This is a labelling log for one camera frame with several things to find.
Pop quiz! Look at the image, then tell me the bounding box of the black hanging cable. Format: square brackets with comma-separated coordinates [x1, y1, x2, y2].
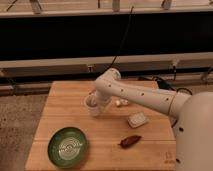
[101, 4, 135, 74]

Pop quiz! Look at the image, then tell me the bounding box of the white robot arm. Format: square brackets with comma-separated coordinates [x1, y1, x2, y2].
[94, 68, 213, 171]

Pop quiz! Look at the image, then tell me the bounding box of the dark brown chili pepper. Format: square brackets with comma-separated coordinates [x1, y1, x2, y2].
[119, 135, 141, 149]

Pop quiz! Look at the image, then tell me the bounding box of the black floor cable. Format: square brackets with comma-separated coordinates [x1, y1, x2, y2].
[138, 75, 194, 96]

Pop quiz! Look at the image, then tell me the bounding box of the white rectangular sponge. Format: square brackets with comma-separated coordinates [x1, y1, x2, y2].
[127, 112, 148, 128]

